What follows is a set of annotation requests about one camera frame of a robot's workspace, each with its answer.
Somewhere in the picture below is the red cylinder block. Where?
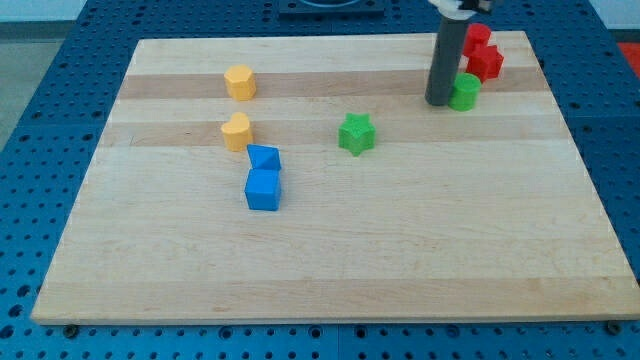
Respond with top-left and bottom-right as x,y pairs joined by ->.
462,23 -> 492,57

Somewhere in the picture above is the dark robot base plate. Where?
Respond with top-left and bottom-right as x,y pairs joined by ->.
277,0 -> 387,17

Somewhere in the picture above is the blue triangle block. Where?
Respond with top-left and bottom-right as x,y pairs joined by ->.
247,144 -> 281,171

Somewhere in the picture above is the green star block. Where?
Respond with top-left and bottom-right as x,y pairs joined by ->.
338,113 -> 376,157

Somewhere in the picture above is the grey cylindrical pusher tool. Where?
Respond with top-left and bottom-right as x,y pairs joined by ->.
425,16 -> 470,106

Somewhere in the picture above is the yellow heart block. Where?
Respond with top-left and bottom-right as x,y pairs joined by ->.
221,112 -> 253,152

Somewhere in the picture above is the green cylinder block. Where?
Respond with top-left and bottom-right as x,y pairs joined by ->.
448,73 -> 482,112

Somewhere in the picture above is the red star block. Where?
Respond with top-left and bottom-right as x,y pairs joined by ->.
466,45 -> 504,83

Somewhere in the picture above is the yellow hexagon block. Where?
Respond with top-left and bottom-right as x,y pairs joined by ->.
224,64 -> 257,101

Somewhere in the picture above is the blue cube block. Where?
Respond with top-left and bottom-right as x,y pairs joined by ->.
244,169 -> 281,211

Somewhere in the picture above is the wooden board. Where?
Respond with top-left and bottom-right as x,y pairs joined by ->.
32,31 -> 639,325

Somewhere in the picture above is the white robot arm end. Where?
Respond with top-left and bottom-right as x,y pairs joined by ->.
428,0 -> 502,21

